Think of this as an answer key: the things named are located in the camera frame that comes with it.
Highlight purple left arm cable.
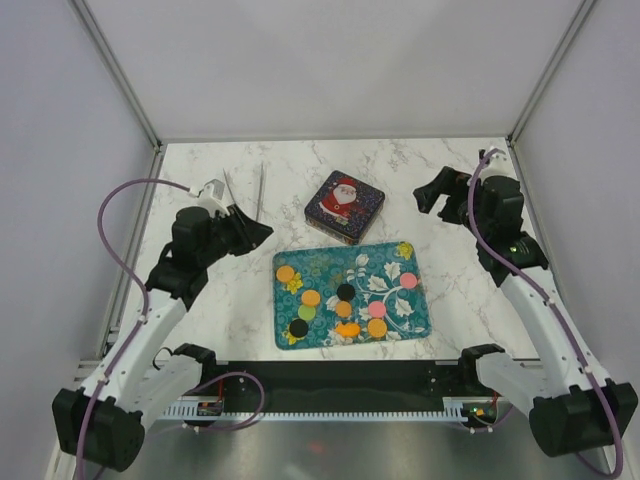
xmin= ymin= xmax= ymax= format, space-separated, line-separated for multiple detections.
xmin=74 ymin=178 xmax=194 ymax=480

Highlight orange fish cookie lower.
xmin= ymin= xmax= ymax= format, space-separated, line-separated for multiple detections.
xmin=334 ymin=322 xmax=361 ymax=338

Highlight plain orange cookie middle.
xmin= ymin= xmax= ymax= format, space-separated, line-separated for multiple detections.
xmin=334 ymin=300 xmax=352 ymax=319

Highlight square cookie tin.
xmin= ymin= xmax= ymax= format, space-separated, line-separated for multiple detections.
xmin=304 ymin=207 xmax=383 ymax=245

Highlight black sandwich cookie upper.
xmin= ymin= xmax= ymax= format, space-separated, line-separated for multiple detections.
xmin=336 ymin=283 xmax=356 ymax=302

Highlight dotted orange sandwich biscuit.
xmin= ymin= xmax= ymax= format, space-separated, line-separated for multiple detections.
xmin=367 ymin=318 xmax=388 ymax=339

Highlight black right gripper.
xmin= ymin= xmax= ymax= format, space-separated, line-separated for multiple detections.
xmin=413 ymin=166 xmax=491 ymax=239

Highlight pink sandwich cookie lower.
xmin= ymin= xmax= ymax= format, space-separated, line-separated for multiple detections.
xmin=368 ymin=301 xmax=387 ymax=319

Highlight pink sandwich cookie upper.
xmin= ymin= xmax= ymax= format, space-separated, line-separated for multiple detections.
xmin=399 ymin=272 xmax=419 ymax=290

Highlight dotted orange biscuit far left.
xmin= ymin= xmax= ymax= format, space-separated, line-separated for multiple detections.
xmin=276 ymin=265 xmax=296 ymax=283

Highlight black sandwich cookie lower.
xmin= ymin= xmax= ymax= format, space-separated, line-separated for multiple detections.
xmin=288 ymin=318 xmax=309 ymax=339

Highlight aluminium frame rail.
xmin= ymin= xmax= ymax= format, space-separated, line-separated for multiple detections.
xmin=73 ymin=359 xmax=108 ymax=392

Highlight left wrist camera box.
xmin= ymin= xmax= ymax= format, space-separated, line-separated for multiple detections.
xmin=197 ymin=179 xmax=225 ymax=210

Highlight black sandwich cookie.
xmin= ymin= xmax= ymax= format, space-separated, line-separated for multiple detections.
xmin=288 ymin=318 xmax=309 ymax=339
xmin=336 ymin=283 xmax=356 ymax=302

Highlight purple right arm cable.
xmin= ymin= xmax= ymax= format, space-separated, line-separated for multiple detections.
xmin=468 ymin=148 xmax=625 ymax=477

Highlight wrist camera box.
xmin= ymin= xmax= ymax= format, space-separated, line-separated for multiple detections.
xmin=197 ymin=179 xmax=225 ymax=210
xmin=480 ymin=149 xmax=509 ymax=177

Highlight dotted orange biscuit centre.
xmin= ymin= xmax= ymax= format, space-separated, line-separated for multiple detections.
xmin=301 ymin=289 xmax=321 ymax=307

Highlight slotted white cable duct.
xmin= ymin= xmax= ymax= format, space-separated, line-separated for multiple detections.
xmin=162 ymin=397 xmax=511 ymax=421

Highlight pink sandwich cookie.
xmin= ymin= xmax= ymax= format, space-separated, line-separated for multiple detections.
xmin=368 ymin=301 xmax=387 ymax=319
xmin=399 ymin=272 xmax=419 ymax=290

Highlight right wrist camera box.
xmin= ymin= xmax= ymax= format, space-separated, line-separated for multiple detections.
xmin=480 ymin=149 xmax=509 ymax=177

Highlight gold tin lid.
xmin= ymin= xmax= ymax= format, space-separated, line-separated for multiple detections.
xmin=304 ymin=170 xmax=386 ymax=220

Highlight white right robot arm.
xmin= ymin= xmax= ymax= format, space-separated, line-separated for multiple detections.
xmin=413 ymin=167 xmax=638 ymax=457

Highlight green sandwich cookie lower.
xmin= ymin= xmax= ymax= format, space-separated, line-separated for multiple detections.
xmin=297 ymin=305 xmax=316 ymax=322

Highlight teal floral serving tray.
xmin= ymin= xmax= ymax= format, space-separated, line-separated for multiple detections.
xmin=272 ymin=241 xmax=432 ymax=351

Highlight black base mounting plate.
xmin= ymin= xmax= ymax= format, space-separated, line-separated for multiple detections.
xmin=200 ymin=360 xmax=492 ymax=412

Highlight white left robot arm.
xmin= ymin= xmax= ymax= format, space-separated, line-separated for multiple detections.
xmin=52 ymin=205 xmax=273 ymax=472

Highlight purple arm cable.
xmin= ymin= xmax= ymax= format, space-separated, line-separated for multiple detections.
xmin=74 ymin=178 xmax=194 ymax=480
xmin=468 ymin=148 xmax=625 ymax=477

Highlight silver metal tongs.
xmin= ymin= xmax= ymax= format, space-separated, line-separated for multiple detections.
xmin=223 ymin=163 xmax=266 ymax=222

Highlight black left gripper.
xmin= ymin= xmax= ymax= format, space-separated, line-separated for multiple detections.
xmin=198 ymin=204 xmax=273 ymax=266

